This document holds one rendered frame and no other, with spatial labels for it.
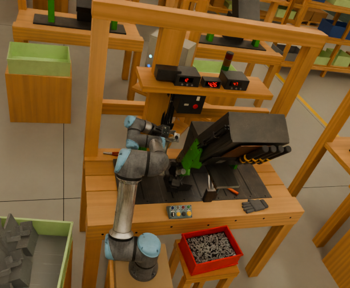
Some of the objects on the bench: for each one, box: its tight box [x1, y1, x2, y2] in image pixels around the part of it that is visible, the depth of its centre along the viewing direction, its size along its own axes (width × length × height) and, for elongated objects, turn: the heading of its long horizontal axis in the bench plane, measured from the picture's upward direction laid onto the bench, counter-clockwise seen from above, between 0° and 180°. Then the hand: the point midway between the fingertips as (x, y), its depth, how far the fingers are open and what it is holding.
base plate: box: [113, 159, 272, 205], centre depth 233 cm, size 42×110×2 cm, turn 89°
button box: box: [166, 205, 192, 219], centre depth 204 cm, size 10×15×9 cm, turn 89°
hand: (174, 137), depth 206 cm, fingers closed on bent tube, 3 cm apart
